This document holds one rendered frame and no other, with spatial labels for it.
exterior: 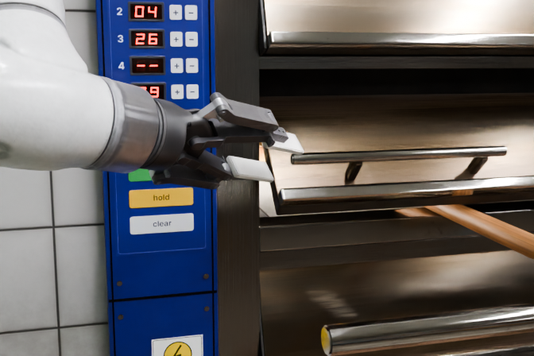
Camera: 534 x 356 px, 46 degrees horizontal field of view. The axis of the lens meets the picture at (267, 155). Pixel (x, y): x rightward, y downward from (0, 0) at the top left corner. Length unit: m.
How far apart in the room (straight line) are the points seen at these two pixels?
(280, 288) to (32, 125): 0.60
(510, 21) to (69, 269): 0.78
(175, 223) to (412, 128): 0.40
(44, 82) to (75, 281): 0.47
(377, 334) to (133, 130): 0.31
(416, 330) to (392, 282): 0.44
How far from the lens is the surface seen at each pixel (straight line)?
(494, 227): 0.95
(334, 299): 1.07
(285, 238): 0.99
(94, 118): 0.58
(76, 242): 0.96
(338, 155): 0.88
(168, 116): 0.65
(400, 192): 0.92
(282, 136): 0.76
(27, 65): 0.56
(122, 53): 0.89
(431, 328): 0.68
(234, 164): 0.78
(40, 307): 0.99
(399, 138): 1.01
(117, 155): 0.61
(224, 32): 0.94
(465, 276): 1.17
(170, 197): 0.91
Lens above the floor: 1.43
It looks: 9 degrees down
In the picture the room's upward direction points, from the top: straight up
